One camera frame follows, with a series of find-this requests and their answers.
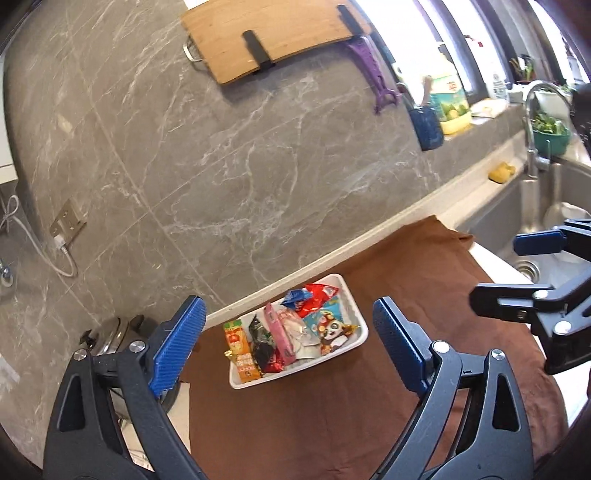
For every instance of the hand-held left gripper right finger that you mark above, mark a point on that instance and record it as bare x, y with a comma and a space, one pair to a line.
397, 341

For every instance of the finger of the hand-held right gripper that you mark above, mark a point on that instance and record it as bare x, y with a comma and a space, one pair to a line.
501, 301
538, 243

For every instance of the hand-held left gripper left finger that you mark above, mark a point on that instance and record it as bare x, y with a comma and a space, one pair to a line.
180, 341

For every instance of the white ribbed plastic tray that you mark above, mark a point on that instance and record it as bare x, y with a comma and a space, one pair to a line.
358, 334

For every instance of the orange snack packet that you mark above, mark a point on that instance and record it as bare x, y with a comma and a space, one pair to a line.
240, 350

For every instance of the blue panda snack packet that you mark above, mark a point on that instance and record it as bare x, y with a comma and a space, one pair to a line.
332, 330

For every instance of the black snack packet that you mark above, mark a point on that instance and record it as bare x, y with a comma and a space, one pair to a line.
261, 341

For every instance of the red foil snack packet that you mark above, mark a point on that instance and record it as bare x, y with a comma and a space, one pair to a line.
318, 295

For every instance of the pink snack packet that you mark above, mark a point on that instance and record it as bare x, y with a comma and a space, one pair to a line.
277, 332

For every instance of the clear packet with orange print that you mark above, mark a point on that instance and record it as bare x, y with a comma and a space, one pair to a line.
298, 337

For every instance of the blue cookie packet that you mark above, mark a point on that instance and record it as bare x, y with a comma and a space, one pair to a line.
295, 297

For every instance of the steel rice cooker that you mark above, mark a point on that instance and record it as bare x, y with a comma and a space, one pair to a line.
115, 332

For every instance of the yellow sponge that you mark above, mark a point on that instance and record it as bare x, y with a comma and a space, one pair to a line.
502, 173

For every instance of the steel faucet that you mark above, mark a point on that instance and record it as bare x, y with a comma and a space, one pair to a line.
531, 138

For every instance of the green basket with greens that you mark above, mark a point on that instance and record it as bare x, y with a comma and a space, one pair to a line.
551, 138

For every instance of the brown cloth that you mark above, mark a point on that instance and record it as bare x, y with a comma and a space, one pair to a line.
323, 424

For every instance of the white rag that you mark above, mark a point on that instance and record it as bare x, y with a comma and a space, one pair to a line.
489, 110

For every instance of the blue knife holder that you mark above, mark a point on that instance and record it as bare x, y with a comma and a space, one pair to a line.
427, 129

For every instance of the white detergent bottle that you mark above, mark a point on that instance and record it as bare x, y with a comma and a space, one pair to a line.
498, 85

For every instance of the potted plant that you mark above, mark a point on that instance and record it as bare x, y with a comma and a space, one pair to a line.
524, 69

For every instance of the metal valve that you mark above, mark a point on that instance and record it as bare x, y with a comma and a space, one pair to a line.
7, 274

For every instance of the purple peeler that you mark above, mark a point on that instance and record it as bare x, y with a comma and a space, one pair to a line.
369, 64

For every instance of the window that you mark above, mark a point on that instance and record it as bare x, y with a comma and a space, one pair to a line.
406, 27

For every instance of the wooden cutting board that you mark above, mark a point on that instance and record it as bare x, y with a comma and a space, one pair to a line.
277, 27

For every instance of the wall socket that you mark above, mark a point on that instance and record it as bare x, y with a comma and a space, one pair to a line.
69, 219

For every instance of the black board bracket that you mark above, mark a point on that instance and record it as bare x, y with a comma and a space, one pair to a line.
353, 21
256, 50

